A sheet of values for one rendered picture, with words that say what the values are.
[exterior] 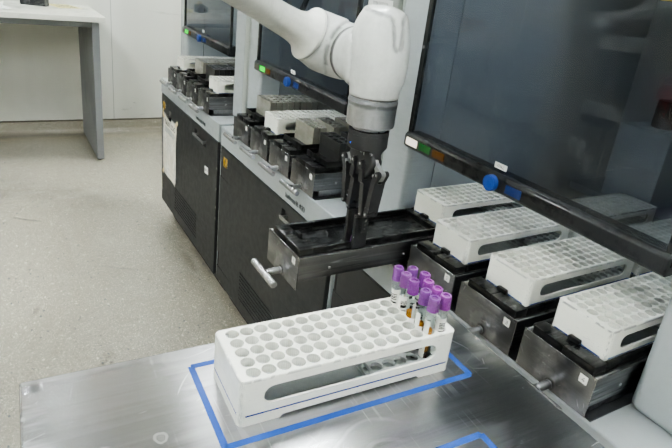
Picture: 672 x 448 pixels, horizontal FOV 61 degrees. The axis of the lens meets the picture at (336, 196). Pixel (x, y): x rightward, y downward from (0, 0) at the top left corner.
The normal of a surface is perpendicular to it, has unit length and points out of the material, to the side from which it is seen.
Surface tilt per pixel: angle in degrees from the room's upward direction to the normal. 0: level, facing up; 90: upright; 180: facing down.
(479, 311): 90
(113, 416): 0
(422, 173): 90
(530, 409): 0
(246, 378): 0
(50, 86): 90
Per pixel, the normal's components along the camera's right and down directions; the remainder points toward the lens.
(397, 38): 0.51, 0.22
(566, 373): -0.86, 0.09
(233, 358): 0.11, -0.92
